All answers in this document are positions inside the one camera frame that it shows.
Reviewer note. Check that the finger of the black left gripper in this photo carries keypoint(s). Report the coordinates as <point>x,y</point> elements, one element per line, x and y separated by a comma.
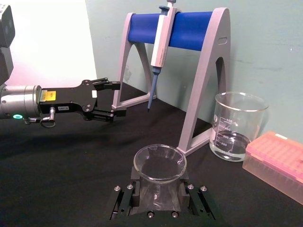
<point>107,85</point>
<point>106,115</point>

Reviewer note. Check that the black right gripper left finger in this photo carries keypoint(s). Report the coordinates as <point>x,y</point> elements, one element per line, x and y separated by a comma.
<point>125,201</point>

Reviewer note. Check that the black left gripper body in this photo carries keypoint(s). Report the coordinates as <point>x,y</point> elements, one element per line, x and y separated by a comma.
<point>68,100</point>

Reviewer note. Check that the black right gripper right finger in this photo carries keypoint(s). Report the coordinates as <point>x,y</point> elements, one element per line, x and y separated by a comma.
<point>195,201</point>

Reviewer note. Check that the small clear glass beaker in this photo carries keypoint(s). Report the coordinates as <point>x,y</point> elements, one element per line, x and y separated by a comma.
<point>159,163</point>

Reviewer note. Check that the black table cloth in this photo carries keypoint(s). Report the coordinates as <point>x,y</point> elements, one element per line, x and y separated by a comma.
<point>59,165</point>

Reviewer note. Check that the white and blue pipette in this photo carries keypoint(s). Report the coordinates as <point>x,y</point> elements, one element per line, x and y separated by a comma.
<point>161,42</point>

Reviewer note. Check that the large glass beaker with water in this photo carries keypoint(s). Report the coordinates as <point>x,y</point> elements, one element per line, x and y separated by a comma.
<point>236,142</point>

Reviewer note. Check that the pink pipette tip box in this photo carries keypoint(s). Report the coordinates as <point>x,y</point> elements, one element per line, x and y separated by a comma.
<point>274,160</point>

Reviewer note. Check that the grey stand with blue roll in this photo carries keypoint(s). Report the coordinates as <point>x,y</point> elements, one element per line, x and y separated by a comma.
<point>208,71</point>

